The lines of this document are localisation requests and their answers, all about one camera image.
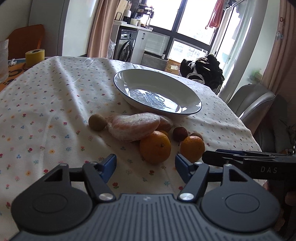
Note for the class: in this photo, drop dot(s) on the red plum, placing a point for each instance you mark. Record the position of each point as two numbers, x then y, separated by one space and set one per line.
179 134

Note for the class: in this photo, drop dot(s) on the textured drinking glass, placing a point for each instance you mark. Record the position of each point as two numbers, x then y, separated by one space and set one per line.
4 53

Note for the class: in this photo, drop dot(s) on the white kitchen cabinet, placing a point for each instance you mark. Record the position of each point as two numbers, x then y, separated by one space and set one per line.
141 41

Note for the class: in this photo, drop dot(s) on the orange chair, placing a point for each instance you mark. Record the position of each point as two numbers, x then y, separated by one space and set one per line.
25 39

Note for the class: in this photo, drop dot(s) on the red hanging towel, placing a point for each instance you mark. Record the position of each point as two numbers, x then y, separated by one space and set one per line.
216 16

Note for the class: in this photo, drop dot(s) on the grey washing machine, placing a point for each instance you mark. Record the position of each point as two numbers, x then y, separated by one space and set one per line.
124 45

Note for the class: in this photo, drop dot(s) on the brown kiwi fruit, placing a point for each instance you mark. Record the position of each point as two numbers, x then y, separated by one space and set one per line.
97 122

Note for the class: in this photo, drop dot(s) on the cardboard box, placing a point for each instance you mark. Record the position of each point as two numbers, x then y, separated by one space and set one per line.
172 67

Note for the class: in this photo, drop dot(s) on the yellow tape roll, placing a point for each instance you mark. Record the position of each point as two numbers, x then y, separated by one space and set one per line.
34 57

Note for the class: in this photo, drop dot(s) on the white refrigerator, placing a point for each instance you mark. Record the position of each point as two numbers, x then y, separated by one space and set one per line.
52 15

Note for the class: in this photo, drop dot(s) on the black clothes pile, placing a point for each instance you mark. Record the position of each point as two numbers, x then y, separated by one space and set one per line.
204 70

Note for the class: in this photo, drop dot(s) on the right pink curtain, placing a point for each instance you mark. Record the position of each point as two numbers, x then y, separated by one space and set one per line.
281 57

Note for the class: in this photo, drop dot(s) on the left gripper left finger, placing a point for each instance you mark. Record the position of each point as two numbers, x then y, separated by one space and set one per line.
95 177

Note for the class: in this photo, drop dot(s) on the dish rack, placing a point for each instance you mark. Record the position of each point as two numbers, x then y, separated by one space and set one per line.
144 14

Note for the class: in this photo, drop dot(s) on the pink curtain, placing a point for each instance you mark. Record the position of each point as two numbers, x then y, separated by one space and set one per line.
281 57
101 29

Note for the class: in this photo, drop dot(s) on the grey leather chair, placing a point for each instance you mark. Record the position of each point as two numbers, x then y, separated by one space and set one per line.
251 103

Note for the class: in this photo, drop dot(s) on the white plate dark rim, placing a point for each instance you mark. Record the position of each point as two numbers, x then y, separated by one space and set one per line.
151 91

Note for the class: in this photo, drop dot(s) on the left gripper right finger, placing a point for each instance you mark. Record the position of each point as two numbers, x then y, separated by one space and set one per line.
196 177

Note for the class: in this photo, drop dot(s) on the large peeled pomelo segment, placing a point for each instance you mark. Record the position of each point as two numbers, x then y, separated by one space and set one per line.
129 128

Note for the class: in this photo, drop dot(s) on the large orange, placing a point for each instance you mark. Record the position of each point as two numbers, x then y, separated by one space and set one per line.
155 148

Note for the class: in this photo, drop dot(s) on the floral white tablecloth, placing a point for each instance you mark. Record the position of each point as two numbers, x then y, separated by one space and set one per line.
44 122

